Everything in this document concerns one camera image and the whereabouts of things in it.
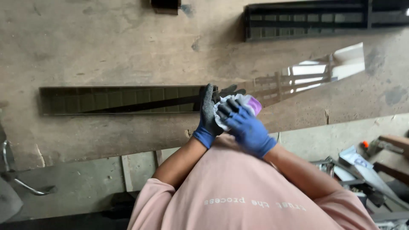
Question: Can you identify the person's left hand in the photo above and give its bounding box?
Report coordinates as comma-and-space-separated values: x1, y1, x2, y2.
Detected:
193, 84, 246, 149

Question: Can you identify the person's right hand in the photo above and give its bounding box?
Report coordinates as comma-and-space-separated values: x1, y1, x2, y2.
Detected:
217, 98, 278, 159

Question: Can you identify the white and purple cloth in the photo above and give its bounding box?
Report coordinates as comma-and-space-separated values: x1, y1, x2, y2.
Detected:
213, 93, 263, 132

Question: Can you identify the pink shirt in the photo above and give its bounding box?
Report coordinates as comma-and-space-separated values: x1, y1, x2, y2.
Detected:
127, 134, 380, 230

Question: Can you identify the long dark glass strip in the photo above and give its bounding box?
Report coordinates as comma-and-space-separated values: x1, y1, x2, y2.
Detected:
39, 85, 219, 116

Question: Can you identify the dark metal block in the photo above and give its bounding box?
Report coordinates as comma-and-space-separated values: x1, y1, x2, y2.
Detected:
150, 0, 182, 15

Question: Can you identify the white and blue bag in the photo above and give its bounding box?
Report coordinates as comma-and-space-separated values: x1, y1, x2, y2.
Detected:
338, 146, 374, 170

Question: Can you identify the heap of metal scrap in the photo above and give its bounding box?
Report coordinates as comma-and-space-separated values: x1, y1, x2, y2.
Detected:
311, 130, 409, 230

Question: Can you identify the brown wooden plank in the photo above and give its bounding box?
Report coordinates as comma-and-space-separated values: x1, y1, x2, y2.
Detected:
378, 134, 409, 156

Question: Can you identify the black metal grille frame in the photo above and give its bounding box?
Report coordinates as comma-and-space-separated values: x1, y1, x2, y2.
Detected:
244, 0, 409, 42

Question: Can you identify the chrome tube chair frame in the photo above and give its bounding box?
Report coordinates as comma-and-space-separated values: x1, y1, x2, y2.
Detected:
0, 140, 58, 196

